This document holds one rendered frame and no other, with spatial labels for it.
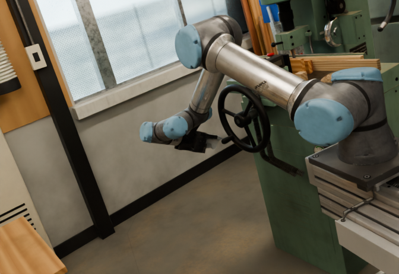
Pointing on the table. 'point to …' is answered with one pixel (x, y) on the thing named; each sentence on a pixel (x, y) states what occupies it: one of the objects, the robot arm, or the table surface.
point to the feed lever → (336, 8)
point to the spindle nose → (285, 15)
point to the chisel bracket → (293, 38)
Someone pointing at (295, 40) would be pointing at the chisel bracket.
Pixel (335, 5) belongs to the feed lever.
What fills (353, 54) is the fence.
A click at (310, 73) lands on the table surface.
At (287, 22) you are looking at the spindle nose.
